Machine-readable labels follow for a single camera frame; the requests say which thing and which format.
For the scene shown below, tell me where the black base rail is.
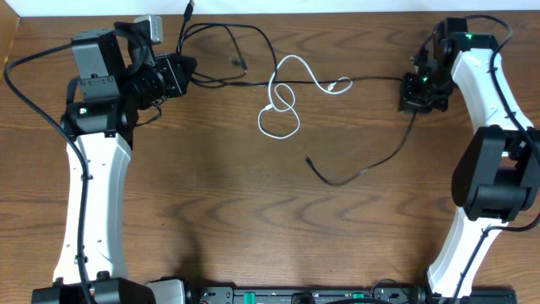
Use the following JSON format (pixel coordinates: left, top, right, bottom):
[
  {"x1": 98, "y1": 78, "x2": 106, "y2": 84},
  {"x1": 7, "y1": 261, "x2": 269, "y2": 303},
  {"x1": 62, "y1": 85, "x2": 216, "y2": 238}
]
[{"x1": 185, "y1": 282, "x2": 518, "y2": 304}]

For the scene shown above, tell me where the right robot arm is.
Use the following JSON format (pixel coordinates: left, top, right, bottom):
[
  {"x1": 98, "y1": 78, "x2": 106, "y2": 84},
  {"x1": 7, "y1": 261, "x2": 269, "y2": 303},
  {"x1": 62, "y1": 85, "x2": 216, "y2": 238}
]
[{"x1": 398, "y1": 17, "x2": 539, "y2": 303}]

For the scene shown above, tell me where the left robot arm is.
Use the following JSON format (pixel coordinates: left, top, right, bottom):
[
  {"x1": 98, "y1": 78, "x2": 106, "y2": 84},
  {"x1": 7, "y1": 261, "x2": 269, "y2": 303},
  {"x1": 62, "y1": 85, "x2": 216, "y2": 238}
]
[{"x1": 31, "y1": 15, "x2": 197, "y2": 303}]

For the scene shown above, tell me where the black USB cable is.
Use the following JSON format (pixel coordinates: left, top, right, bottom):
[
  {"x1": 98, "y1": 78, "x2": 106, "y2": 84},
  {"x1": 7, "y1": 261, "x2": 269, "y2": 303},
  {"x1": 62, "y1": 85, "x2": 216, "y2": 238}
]
[
  {"x1": 175, "y1": 0, "x2": 279, "y2": 89},
  {"x1": 189, "y1": 75, "x2": 419, "y2": 187}
]

